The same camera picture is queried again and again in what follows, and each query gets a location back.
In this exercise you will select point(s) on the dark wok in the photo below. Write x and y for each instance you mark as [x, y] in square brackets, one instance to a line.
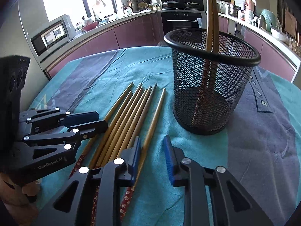
[191, 4]

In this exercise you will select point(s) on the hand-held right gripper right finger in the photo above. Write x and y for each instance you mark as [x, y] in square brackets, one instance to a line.
[168, 160]

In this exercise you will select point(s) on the pink countertop appliance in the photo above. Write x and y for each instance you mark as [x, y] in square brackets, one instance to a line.
[249, 8]

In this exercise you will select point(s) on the green plastic bag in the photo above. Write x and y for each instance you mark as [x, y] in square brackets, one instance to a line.
[270, 18]

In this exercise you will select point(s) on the black mesh utensil holder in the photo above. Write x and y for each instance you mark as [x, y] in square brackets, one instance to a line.
[211, 94]

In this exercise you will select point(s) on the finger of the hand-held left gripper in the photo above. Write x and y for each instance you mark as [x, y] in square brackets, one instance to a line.
[81, 119]
[94, 128]

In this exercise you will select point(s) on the red basin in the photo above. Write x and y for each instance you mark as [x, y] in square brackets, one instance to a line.
[89, 26]

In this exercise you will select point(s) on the black built-in oven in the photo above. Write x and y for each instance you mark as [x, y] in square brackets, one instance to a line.
[181, 21]

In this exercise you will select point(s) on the kitchen faucet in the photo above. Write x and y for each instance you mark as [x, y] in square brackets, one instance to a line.
[95, 9]

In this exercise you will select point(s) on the purple kitchen cabinets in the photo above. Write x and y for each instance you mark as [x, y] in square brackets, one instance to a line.
[131, 33]

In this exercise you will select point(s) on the white countertop appliance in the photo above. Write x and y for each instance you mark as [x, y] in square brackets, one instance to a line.
[223, 7]

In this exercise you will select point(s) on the bundle of bamboo chopsticks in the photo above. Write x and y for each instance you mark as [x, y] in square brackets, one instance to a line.
[127, 120]

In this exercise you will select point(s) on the person's left hand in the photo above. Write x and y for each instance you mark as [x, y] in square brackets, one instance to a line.
[14, 193]

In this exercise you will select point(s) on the dark pan with lid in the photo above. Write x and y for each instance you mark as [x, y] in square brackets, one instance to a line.
[170, 4]

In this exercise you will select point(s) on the teal and grey printed cloth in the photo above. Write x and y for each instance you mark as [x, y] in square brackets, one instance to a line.
[247, 157]

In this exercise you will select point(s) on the stainless steel pot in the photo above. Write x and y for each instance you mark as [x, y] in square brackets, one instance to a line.
[233, 10]

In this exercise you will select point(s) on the silver microwave oven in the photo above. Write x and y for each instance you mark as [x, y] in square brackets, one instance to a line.
[51, 35]

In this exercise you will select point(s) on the white dotted mug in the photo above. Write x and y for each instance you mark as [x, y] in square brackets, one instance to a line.
[128, 10]

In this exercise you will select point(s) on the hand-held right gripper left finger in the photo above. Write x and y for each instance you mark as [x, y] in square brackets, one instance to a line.
[136, 156]

